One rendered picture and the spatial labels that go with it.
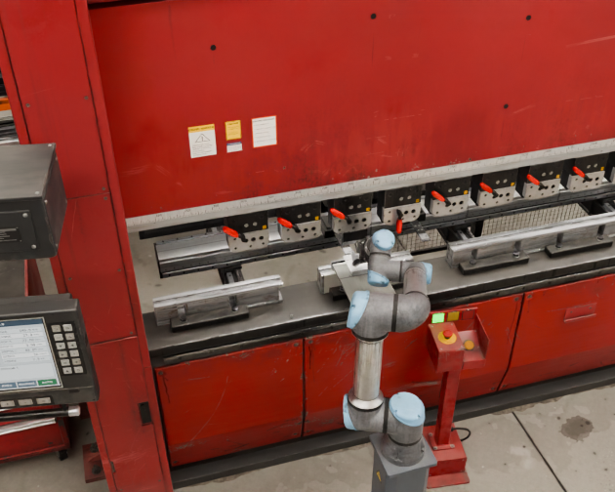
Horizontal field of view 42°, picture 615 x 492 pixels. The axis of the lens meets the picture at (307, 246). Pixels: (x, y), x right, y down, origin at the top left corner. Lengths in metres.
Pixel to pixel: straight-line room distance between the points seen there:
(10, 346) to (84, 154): 0.58
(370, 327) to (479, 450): 1.59
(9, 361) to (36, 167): 0.56
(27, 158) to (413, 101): 1.35
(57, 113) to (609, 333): 2.69
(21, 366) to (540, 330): 2.28
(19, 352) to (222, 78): 1.03
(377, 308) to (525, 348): 1.49
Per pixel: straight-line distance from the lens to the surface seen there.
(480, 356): 3.29
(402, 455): 2.78
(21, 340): 2.28
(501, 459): 3.88
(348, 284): 3.09
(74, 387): 2.39
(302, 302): 3.20
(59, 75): 2.31
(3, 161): 2.16
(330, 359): 3.33
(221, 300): 3.12
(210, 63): 2.57
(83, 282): 2.70
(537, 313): 3.65
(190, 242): 3.35
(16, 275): 3.36
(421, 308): 2.43
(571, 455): 3.98
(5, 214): 2.05
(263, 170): 2.80
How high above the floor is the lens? 3.01
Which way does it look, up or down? 38 degrees down
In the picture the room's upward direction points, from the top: straight up
